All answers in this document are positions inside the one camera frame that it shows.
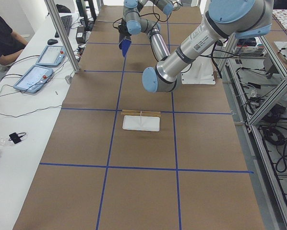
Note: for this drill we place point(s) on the black monitor stand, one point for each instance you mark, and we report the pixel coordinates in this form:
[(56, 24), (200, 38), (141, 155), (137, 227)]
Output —
[(81, 6)]

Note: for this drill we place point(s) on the blue grey towel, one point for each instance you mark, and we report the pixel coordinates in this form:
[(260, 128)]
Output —
[(124, 43)]

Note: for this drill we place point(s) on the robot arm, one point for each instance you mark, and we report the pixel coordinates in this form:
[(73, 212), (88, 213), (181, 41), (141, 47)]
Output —
[(132, 23), (241, 18)]

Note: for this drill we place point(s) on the teach pendant tablet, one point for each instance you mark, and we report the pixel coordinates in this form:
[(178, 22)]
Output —
[(34, 79), (51, 56)]

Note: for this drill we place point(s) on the clear plastic bag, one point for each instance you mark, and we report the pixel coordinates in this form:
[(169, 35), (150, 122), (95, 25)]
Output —
[(6, 141)]

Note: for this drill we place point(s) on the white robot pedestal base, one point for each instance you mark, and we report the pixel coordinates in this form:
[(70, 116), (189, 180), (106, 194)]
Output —
[(198, 72)]

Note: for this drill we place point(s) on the aluminium frame post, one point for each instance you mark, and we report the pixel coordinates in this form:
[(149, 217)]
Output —
[(52, 9)]

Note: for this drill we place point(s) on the black power adapter box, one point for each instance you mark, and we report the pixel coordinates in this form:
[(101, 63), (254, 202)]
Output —
[(80, 35)]

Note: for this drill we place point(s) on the black computer mouse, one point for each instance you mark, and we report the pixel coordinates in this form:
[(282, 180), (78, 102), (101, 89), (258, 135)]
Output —
[(52, 41)]

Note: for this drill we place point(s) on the near teach pendant tablet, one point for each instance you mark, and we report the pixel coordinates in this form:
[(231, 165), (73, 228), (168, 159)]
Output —
[(34, 79)]

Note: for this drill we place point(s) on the person in black shirt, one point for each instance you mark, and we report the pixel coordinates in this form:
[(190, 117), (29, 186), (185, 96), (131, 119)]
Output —
[(12, 44)]

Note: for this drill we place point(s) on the small black device with cable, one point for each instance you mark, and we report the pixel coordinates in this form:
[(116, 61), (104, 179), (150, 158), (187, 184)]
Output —
[(17, 137)]

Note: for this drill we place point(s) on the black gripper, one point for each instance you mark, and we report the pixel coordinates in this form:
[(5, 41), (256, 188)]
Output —
[(122, 36)]

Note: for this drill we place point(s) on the black keyboard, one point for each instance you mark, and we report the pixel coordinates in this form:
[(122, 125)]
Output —
[(67, 22)]

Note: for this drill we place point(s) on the aluminium frame rack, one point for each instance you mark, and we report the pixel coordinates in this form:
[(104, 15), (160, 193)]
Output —
[(256, 83)]

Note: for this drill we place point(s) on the far teach pendant tablet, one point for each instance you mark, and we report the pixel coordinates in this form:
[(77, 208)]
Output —
[(51, 56)]

